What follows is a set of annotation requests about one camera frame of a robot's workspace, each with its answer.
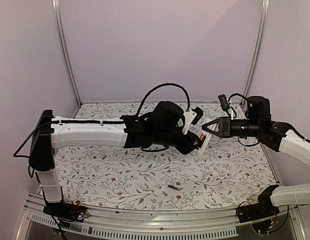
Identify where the white battery cover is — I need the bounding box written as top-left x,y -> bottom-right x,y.
132,154 -> 142,164

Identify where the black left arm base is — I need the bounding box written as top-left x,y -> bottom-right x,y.
43,200 -> 90,222

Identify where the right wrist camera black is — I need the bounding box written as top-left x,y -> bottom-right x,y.
218,94 -> 230,112

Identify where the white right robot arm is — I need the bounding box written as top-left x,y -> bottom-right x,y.
202,96 -> 310,218

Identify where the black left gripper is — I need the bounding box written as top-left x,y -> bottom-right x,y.
153,128 -> 203,155

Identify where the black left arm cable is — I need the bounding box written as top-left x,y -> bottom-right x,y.
134,82 -> 191,118

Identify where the aluminium frame post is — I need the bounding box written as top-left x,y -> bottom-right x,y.
52,0 -> 82,107
243,0 -> 270,98

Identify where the right aluminium frame post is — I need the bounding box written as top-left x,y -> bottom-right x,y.
243,0 -> 270,98

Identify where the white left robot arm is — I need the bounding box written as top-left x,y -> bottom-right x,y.
13,101 -> 203,217

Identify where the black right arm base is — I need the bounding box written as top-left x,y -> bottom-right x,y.
236,184 -> 279,223

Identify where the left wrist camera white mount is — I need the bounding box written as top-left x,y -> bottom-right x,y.
177,107 -> 203,135

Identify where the left aluminium frame post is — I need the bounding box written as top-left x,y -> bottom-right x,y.
52,0 -> 82,107

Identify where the aluminium table edge rail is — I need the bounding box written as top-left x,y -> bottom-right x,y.
16,193 -> 310,240

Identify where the floral patterned table mat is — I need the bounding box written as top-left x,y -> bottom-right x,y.
38,102 -> 279,210

